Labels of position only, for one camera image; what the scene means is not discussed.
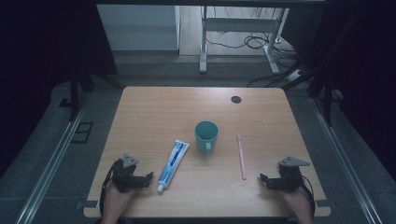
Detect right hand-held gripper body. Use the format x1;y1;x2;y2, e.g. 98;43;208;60
275;156;311;193

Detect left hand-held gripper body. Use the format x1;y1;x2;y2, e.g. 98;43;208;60
110;153;140;194

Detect blue and white toothpaste tube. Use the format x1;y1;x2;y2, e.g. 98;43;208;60
156;139;191;193

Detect pink toothbrush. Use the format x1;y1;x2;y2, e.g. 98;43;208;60
236;133;248;181

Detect teal cup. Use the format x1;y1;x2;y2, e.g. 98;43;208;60
194;120;219;154

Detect person's left hand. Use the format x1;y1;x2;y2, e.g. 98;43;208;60
102;182;135;217

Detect person's right hand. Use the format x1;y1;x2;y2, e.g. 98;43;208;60
281;188;314;216

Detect black metal stand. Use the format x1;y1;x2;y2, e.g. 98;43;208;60
68;66;125;122
281;60;342;127

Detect white power strip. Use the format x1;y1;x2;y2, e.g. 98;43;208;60
286;68;304;83

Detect dark curtain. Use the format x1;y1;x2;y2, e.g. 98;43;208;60
0;0;119;178
281;0;396;174

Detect white cabinet panel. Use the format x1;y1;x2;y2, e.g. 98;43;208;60
96;4;181;51

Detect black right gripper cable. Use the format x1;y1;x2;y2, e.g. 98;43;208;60
300;175;317;217

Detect aluminium floor rail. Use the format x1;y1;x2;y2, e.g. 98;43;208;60
308;96;383;224
14;92;92;224

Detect black floor cables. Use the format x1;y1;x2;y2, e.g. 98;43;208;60
205;7;302;68

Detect white desk frame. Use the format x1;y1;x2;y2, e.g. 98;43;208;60
199;6;290;75

